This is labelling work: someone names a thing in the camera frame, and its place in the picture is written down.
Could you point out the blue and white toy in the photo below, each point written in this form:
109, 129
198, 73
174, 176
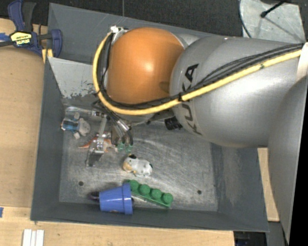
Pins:
68, 124

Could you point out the grey metal bin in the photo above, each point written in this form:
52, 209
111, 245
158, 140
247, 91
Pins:
182, 167

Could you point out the orange toy animal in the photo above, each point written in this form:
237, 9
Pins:
84, 145

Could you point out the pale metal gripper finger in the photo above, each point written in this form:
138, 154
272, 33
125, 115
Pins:
91, 159
101, 138

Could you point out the blue plastic cup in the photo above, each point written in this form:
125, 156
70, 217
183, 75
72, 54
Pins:
115, 199

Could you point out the clear glass thing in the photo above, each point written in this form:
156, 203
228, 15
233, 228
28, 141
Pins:
78, 111

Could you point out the white spotted toy cow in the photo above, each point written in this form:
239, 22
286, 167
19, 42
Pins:
138, 166

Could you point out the green studded building block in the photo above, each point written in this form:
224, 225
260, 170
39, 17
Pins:
152, 193

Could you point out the white toy animal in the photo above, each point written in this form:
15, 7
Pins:
83, 127

